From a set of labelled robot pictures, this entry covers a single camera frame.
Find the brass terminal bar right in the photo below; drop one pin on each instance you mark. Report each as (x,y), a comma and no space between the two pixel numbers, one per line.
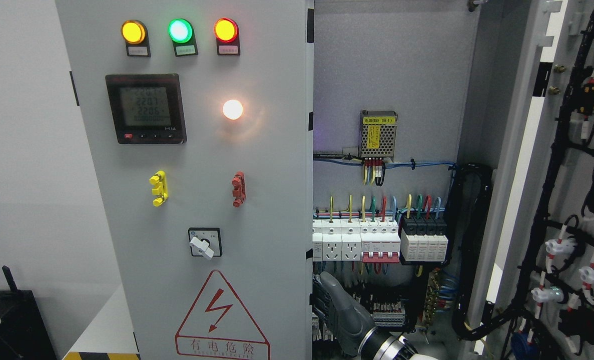
(431,298)

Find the red indicator lamp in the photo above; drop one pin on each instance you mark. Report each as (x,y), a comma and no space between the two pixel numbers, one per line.
(227,37)

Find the black box with antenna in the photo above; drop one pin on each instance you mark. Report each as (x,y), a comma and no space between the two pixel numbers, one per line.
(23,335)

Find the black digital power meter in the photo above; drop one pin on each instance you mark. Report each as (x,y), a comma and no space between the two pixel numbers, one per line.
(147,108)

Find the white socket modules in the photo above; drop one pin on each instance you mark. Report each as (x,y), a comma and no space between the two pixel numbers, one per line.
(336,240)

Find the red electric hazard sticker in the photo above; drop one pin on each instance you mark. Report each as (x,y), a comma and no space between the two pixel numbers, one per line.
(218,325)

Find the perforated metal power supply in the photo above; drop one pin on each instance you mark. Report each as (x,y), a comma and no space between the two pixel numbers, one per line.
(378,134)

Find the yellow terminal post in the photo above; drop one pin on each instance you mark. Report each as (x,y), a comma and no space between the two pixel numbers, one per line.
(159,188)

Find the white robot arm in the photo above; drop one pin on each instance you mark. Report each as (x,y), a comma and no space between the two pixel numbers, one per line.
(379,344)

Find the white rotary selector switch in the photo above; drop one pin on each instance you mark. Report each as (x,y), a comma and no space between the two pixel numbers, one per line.
(205,242)

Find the white glowing indicator lamp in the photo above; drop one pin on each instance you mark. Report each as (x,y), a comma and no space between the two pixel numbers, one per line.
(232,109)

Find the yellow indicator lamp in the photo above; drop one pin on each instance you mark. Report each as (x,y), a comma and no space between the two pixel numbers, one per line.
(135,35)

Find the green indicator lamp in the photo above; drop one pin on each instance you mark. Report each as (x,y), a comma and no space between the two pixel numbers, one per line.
(183,37)

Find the grey cabinet door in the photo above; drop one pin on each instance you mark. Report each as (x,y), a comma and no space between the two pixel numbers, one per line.
(526,240)
(266,241)

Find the grey terminal block strip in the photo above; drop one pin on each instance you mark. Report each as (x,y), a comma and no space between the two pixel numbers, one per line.
(392,314)

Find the red handled circuit breaker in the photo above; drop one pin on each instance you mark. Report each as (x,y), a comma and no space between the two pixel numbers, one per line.
(380,242)

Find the dark grey robot hand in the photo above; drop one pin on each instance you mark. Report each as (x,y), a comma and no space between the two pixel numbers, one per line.
(344,317)

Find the red terminal post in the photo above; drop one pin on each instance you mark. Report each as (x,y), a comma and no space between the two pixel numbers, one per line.
(239,189)

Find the black white surge protector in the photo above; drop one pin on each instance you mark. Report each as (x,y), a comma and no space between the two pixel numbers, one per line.
(423,240)

